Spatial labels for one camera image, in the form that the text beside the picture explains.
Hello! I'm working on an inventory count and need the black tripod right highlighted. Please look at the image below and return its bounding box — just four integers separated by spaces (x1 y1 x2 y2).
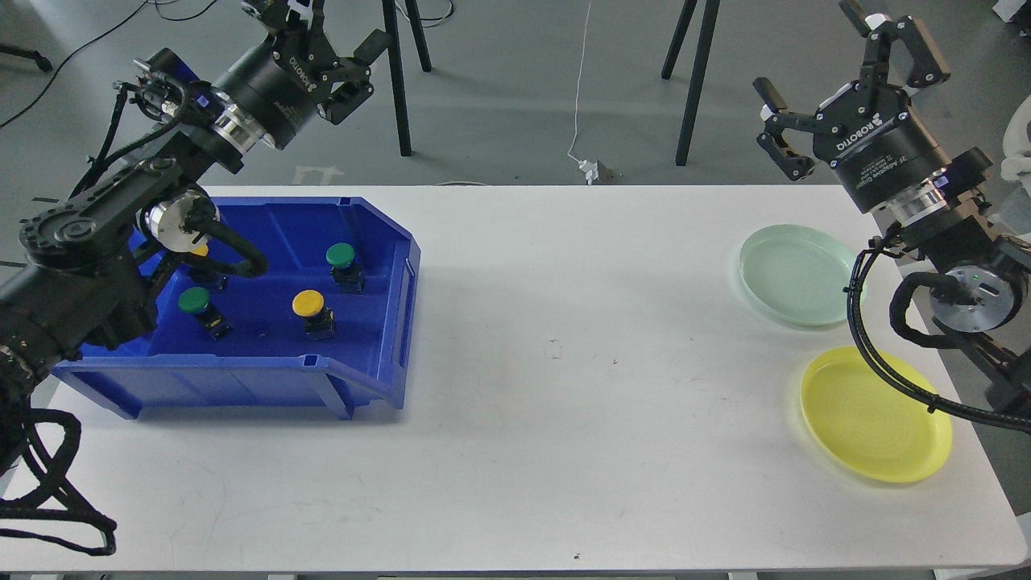
660 1 722 168

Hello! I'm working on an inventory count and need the yellow push button switch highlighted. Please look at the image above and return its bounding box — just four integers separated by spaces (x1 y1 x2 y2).
291 289 336 341

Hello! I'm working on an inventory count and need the black tripod left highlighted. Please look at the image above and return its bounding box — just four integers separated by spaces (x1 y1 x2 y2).
383 1 433 157

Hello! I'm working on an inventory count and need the yellow plate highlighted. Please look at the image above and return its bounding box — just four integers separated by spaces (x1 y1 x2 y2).
798 346 954 484

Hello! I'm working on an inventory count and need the black floor cable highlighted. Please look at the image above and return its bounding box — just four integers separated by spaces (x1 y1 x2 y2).
0 0 220 131

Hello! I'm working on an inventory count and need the green push button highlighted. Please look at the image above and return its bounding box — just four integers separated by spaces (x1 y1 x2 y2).
176 286 233 339
325 242 365 294

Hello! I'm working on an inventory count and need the white cable with plug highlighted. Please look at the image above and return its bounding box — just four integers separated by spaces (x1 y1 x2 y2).
566 0 617 186

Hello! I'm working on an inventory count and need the white chair base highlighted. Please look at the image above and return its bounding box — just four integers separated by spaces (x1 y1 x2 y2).
1000 96 1030 193

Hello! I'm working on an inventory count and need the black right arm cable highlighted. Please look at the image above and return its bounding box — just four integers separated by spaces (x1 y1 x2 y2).
844 238 1031 436

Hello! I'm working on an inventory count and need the light green plate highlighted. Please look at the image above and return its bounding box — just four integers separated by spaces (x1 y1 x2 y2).
736 224 855 328

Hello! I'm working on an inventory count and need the blue plastic storage bin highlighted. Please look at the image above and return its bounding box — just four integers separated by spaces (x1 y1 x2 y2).
52 196 420 420

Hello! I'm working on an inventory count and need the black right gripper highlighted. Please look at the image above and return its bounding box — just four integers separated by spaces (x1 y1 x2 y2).
752 0 955 215

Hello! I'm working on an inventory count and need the black tripod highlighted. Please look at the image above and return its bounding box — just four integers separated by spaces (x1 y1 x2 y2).
383 1 433 157
660 1 722 168

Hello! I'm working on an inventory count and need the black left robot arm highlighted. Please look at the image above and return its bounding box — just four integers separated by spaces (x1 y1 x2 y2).
1 1 396 557

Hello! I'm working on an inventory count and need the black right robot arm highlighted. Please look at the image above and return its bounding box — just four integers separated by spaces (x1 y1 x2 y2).
753 1 1030 433

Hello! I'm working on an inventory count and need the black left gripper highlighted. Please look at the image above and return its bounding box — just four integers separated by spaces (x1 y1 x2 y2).
214 1 393 150

